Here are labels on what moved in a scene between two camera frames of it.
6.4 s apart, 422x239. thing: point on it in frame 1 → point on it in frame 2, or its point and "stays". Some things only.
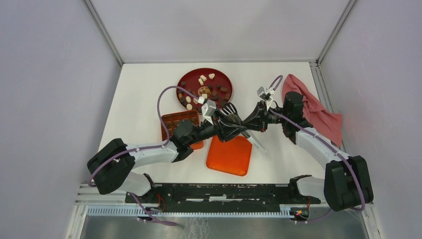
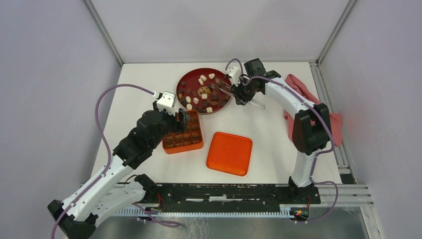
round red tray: [211, 83] stays
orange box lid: [232, 157] stays
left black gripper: [224, 131] → [178, 126]
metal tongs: [252, 137] → [226, 88]
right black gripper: [259, 120] → [241, 99]
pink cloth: [327, 122] stays
